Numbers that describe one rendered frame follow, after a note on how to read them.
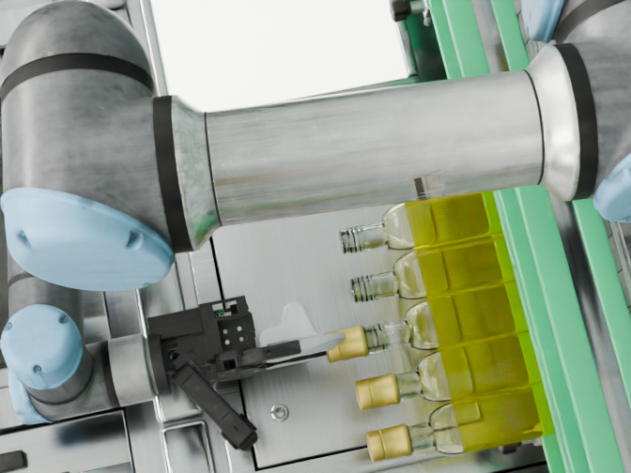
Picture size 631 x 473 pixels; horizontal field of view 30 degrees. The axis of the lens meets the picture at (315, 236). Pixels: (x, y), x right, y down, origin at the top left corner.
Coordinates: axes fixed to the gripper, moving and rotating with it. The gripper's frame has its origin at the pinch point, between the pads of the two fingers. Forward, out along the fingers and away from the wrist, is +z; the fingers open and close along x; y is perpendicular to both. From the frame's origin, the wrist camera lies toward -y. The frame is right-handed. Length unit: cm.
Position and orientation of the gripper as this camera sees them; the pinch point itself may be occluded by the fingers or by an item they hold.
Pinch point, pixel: (333, 346)
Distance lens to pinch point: 132.4
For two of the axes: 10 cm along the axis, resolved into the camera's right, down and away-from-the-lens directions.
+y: -2.1, -9.5, 2.3
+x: -0.4, 2.4, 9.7
